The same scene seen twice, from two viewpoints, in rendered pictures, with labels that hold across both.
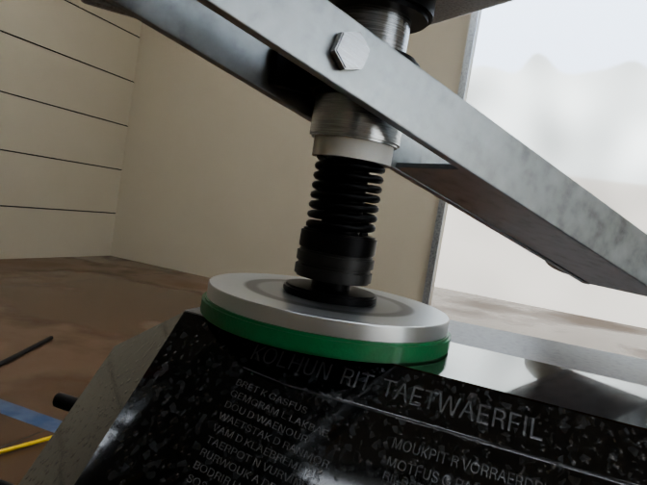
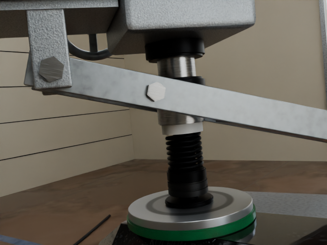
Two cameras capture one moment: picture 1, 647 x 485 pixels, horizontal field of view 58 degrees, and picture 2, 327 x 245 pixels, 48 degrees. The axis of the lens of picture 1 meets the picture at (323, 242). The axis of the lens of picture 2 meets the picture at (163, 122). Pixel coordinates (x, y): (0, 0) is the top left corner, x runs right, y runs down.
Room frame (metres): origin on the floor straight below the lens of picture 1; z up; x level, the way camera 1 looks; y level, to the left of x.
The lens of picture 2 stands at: (-0.09, -0.15, 1.05)
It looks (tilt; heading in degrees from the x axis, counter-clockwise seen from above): 3 degrees down; 15
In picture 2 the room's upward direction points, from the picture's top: 6 degrees counter-clockwise
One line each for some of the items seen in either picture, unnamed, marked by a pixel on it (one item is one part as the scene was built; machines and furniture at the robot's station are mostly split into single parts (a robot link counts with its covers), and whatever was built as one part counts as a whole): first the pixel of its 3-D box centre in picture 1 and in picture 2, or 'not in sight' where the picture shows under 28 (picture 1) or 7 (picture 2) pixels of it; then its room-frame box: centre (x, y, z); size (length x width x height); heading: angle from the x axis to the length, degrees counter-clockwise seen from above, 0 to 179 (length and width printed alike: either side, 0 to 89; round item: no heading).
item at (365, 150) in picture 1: (354, 140); (181, 122); (0.52, -0.01, 1.02); 0.07 x 0.07 x 0.04
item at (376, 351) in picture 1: (327, 306); (190, 207); (0.52, -0.01, 0.87); 0.22 x 0.22 x 0.04
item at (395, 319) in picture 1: (327, 302); (189, 204); (0.52, -0.01, 0.87); 0.21 x 0.21 x 0.01
